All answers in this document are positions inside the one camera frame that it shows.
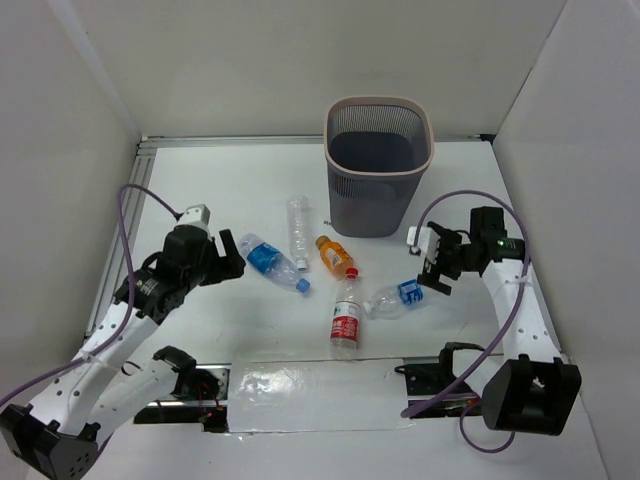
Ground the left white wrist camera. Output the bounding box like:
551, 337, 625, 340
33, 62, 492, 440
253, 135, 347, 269
176, 204, 211, 234

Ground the clear unlabelled plastic bottle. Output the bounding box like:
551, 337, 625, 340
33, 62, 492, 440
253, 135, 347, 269
286, 195, 310, 272

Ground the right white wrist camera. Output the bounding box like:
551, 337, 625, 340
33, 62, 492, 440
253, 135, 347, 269
406, 226, 440, 262

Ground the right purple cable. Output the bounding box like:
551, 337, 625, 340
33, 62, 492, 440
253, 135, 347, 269
399, 189, 532, 455

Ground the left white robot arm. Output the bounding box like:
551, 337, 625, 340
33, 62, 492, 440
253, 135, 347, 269
1, 225, 245, 479

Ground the aluminium frame rail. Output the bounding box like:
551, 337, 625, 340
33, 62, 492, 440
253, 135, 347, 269
77, 133, 496, 362

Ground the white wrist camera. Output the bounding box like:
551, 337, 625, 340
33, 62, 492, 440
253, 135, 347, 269
406, 226, 440, 262
176, 204, 211, 234

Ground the blue label bottle white cap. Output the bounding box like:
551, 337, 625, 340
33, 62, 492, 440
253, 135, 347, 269
363, 280, 424, 320

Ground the white taped front panel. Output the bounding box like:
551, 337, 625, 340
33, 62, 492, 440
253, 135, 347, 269
227, 359, 411, 433

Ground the grey mesh waste bin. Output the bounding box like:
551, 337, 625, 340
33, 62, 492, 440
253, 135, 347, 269
323, 96, 434, 238

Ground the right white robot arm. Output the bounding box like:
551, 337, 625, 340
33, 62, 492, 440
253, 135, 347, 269
407, 206, 582, 436

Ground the red label bottle red cap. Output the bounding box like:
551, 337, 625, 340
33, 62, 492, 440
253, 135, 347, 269
330, 267, 363, 360

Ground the orange juice bottle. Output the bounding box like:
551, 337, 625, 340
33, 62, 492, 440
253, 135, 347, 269
315, 235, 355, 278

